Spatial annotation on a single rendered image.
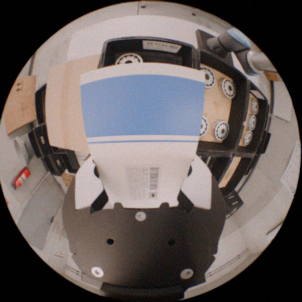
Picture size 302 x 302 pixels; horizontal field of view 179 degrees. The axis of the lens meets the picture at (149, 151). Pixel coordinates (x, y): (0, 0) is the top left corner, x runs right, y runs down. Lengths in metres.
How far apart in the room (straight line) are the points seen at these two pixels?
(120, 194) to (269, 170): 3.60
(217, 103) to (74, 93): 0.61
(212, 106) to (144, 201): 0.46
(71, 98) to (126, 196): 0.39
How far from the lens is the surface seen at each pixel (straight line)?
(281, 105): 3.50
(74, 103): 0.42
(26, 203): 2.81
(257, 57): 0.55
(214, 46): 0.69
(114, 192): 0.15
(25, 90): 2.66
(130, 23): 0.79
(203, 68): 0.46
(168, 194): 0.15
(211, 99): 0.49
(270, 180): 3.63
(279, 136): 3.49
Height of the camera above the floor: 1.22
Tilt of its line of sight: 61 degrees down
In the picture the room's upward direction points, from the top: 176 degrees clockwise
